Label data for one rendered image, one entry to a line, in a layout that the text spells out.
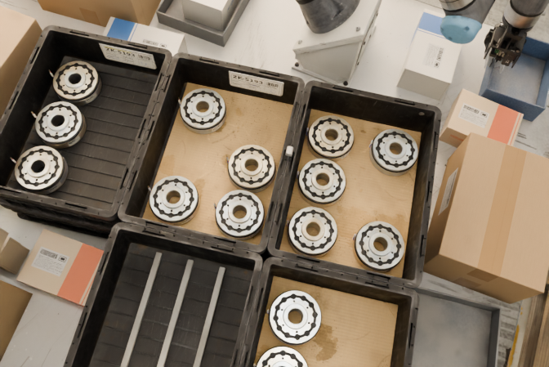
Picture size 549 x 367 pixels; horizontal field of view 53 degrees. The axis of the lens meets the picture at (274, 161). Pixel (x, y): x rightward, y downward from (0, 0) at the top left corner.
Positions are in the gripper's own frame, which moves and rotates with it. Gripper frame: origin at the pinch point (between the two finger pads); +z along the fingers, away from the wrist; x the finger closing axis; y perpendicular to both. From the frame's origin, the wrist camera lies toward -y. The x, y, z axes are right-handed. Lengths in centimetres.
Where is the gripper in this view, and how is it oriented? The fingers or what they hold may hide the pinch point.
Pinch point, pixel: (493, 61)
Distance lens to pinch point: 154.6
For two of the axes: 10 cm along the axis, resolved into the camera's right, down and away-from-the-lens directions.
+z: 0.4, 4.1, 9.1
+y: -3.9, 8.4, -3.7
